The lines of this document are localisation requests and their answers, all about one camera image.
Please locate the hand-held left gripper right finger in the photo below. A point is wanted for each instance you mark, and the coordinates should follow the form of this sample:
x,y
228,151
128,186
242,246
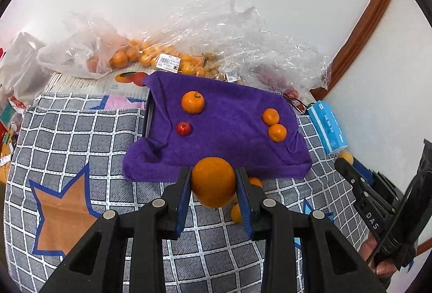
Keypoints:
x,y
244,201

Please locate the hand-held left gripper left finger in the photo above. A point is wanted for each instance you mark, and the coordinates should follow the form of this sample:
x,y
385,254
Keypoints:
x,y
184,201

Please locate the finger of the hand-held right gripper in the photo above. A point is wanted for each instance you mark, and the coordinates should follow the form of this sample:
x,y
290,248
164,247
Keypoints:
x,y
362,173
361,195

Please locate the oval orange kumquat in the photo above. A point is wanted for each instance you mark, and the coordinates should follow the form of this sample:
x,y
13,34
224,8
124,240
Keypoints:
x,y
236,212

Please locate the small yellow fruit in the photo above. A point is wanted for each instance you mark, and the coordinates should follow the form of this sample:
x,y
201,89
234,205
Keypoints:
x,y
346,158

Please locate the large smooth orange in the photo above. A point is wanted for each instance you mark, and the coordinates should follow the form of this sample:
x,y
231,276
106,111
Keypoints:
x,y
213,182

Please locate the small red fruit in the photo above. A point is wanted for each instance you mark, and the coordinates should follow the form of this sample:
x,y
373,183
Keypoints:
x,y
184,128

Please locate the orange mandarin with stem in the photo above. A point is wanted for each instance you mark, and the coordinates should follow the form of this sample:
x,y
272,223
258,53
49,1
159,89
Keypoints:
x,y
193,103

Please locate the clear bag of yellowish fruits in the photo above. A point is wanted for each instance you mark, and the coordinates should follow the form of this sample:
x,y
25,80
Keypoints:
x,y
216,68

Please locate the person's right hand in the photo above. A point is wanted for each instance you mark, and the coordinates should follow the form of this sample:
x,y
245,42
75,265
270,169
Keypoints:
x,y
368,247

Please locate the blue tissue pack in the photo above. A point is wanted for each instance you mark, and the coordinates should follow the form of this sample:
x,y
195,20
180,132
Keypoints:
x,y
329,127

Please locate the purple towel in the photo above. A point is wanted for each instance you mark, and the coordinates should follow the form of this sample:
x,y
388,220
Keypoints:
x,y
229,141

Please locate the grey checked star blanket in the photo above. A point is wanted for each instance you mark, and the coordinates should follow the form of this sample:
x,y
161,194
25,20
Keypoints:
x,y
84,130

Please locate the printed cardboard fruit box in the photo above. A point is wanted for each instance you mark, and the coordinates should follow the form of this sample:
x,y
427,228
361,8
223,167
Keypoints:
x,y
101,85

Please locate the labelled clear bag of mandarins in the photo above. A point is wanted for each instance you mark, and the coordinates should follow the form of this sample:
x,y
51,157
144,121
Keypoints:
x,y
168,56

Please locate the pinkish plastic bag of mandarins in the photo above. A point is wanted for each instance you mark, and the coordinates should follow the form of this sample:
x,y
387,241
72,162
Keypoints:
x,y
84,49

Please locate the white plastic bag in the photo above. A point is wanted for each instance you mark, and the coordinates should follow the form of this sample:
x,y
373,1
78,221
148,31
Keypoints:
x,y
20,66

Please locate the brown wooden door frame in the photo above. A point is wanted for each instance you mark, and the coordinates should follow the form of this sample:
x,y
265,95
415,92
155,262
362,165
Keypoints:
x,y
364,26

